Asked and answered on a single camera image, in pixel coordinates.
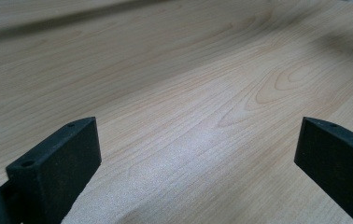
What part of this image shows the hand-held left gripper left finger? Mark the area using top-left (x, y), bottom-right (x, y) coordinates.
top-left (6, 116), bottom-right (103, 224)

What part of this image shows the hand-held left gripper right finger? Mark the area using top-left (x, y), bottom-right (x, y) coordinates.
top-left (293, 116), bottom-right (353, 224)

